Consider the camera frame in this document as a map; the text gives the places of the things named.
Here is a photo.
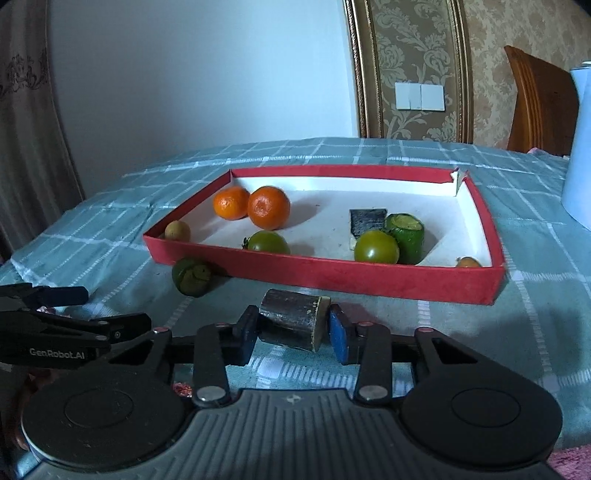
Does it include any green cucumber chunk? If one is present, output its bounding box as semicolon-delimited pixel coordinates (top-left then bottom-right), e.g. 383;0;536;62
385;213;425;265
171;257;221;298

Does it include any green tomato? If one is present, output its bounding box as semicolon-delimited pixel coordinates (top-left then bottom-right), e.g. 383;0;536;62
353;230;400;264
242;230;290;255

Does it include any brown longan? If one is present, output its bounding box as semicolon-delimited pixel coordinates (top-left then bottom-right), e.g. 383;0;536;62
164;220;191;242

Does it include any small orange tangerine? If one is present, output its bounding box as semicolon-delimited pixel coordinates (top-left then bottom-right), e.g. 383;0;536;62
212;186;249;221

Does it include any large orange tangerine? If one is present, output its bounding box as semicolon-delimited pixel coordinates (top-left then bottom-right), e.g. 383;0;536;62
247;186;291;230

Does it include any patterned curtain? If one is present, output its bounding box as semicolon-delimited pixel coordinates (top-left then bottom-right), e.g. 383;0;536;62
1;1;84;253

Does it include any red shallow cardboard tray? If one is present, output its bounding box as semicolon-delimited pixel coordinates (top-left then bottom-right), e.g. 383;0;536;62
143;165;505;305

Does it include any teal plaid bedsheet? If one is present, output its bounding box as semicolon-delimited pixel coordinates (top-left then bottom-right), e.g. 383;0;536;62
0;136;591;480

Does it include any white electric kettle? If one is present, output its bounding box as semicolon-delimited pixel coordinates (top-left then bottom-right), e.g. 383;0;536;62
562;60;591;230

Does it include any white wall switch panel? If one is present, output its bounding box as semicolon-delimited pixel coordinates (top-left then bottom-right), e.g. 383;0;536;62
394;82;446;112

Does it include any gold picture frame moulding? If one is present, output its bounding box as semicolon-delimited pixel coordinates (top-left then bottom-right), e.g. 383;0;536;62
342;1;474;143

